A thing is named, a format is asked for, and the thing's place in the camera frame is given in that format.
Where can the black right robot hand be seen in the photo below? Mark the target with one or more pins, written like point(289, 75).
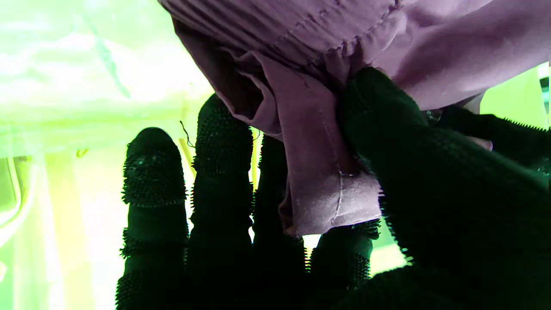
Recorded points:
point(452, 206)

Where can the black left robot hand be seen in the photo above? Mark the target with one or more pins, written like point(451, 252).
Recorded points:
point(508, 133)

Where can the purple shorts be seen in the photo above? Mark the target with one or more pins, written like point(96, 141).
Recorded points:
point(344, 64)

